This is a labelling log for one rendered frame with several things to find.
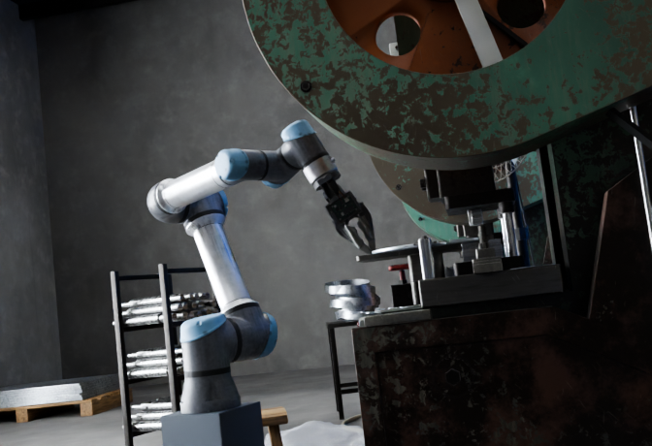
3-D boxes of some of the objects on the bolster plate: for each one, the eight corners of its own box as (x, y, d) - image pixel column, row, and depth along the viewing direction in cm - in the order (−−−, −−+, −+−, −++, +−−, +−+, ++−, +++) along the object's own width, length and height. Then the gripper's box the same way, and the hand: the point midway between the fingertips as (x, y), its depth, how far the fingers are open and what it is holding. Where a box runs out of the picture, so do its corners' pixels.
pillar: (508, 256, 190) (500, 196, 192) (507, 257, 192) (499, 197, 194) (518, 255, 190) (509, 194, 191) (517, 256, 192) (508, 195, 194)
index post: (422, 279, 183) (417, 236, 185) (423, 279, 186) (418, 237, 187) (436, 278, 183) (430, 235, 184) (436, 278, 186) (431, 235, 187)
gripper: (306, 185, 198) (353, 263, 194) (339, 165, 197) (387, 241, 194) (311, 190, 206) (357, 264, 203) (343, 170, 205) (389, 243, 202)
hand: (370, 248), depth 201 cm, fingers closed
